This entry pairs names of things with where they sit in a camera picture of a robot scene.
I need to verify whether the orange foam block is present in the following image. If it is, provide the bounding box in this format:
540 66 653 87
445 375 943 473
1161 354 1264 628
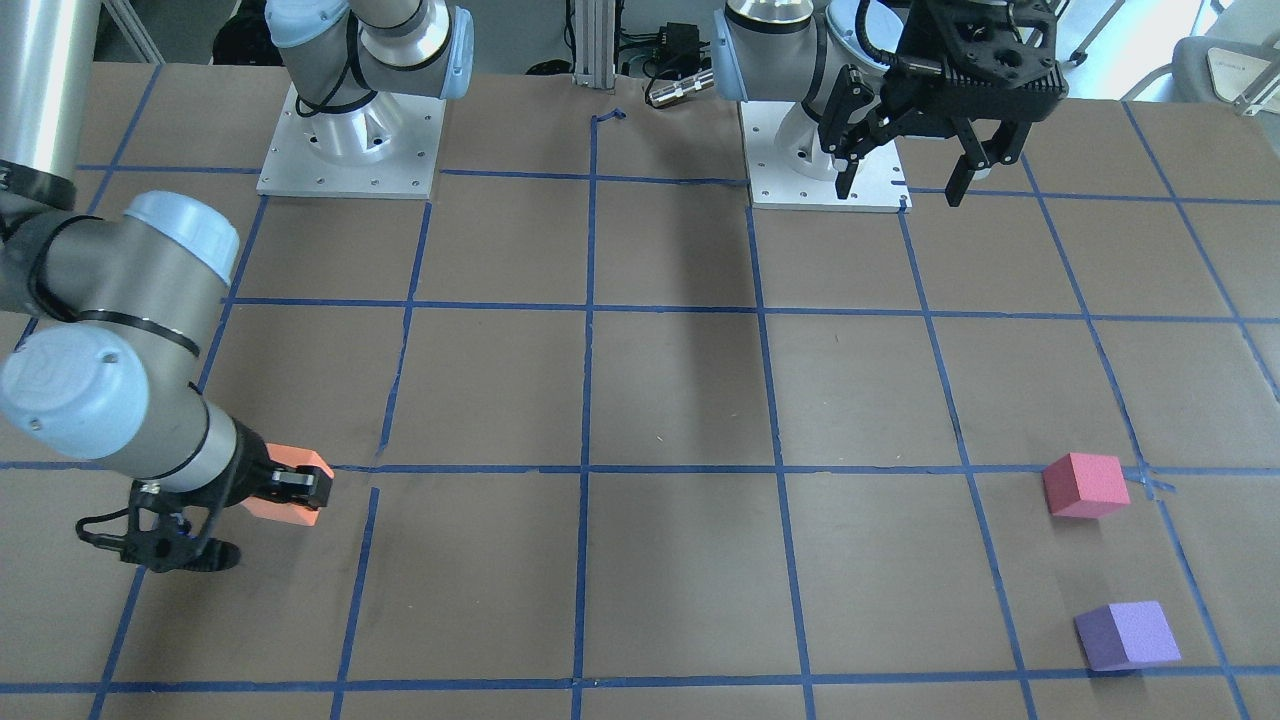
239 443 334 527

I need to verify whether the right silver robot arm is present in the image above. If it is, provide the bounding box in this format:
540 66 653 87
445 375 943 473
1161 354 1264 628
3 1 475 525

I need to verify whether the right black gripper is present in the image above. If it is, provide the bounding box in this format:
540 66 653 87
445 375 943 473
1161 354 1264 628
225 420 333 511

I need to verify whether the purple foam block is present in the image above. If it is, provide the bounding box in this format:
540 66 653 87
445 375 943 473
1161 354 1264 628
1073 600 1181 673

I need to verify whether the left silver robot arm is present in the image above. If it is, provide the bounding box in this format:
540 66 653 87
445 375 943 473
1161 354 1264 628
710 1 1068 213

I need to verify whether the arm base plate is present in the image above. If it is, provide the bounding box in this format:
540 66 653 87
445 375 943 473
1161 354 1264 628
256 88 447 200
739 101 913 213

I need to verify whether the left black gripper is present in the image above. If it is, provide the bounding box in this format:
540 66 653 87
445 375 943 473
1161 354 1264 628
818 1 1068 208

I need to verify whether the red foam block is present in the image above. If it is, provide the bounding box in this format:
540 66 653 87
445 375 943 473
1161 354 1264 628
1041 452 1132 519

